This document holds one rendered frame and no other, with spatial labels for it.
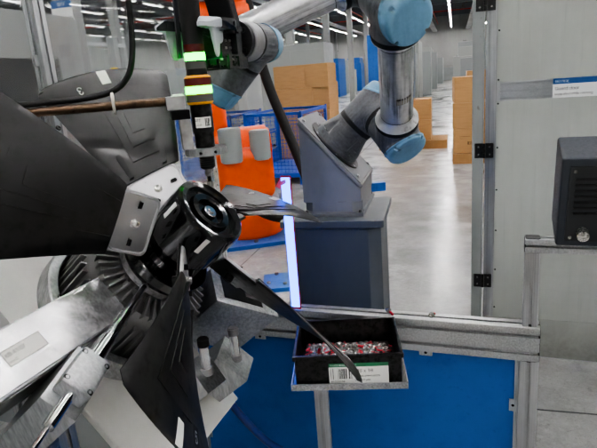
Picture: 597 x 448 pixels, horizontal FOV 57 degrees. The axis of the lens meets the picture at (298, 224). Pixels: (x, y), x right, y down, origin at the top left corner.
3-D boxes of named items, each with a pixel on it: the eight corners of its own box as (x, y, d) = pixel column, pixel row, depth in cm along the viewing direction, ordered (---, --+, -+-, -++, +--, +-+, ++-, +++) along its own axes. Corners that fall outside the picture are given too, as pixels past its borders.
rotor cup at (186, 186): (108, 254, 80) (158, 200, 75) (144, 209, 93) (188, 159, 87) (186, 312, 84) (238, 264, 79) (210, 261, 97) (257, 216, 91)
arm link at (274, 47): (269, 73, 118) (293, 41, 114) (248, 74, 108) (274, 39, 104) (243, 48, 118) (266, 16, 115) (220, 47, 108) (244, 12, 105)
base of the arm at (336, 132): (322, 125, 173) (345, 102, 170) (355, 159, 174) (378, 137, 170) (312, 130, 159) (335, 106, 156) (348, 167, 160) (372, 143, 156)
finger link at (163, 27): (161, 60, 85) (203, 59, 92) (155, 20, 83) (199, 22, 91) (147, 61, 87) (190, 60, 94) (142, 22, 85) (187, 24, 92)
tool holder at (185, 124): (174, 160, 87) (165, 97, 84) (171, 155, 93) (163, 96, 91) (230, 154, 89) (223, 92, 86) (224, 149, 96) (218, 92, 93)
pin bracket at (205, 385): (154, 389, 90) (186, 363, 87) (175, 376, 95) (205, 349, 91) (175, 420, 90) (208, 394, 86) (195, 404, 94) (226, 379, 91)
